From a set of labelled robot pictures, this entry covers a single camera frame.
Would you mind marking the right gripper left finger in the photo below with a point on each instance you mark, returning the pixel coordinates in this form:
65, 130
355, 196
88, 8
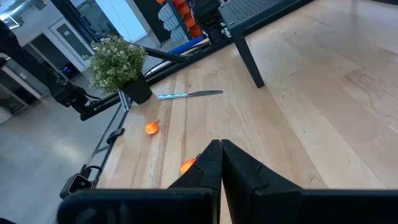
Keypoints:
202, 174

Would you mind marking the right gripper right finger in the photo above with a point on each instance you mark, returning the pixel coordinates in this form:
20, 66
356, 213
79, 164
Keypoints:
248, 186

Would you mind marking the small orange toy pear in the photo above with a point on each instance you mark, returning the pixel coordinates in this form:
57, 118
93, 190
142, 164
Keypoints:
151, 128

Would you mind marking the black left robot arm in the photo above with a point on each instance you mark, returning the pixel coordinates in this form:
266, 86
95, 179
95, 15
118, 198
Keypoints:
211, 25

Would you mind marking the black background robot arm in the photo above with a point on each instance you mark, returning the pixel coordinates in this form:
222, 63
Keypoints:
62, 90

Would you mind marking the small orange pepper with stem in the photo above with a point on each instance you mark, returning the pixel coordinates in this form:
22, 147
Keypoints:
186, 166

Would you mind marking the black table edge clamp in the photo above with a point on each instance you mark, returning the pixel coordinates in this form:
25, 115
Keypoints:
115, 135

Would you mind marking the potted artificial green plant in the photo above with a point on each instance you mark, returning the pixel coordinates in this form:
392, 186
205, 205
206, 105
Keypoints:
115, 65

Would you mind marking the orange stacked bins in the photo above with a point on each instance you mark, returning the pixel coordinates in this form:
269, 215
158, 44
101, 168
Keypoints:
186, 18

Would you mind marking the black perforated metal shelf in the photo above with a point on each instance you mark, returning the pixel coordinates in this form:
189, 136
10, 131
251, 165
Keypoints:
248, 12

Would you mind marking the silver aluminium post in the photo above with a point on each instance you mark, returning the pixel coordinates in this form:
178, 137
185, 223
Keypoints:
125, 101

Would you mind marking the small black table camera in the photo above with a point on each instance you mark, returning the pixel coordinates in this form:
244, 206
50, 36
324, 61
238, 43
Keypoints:
76, 184

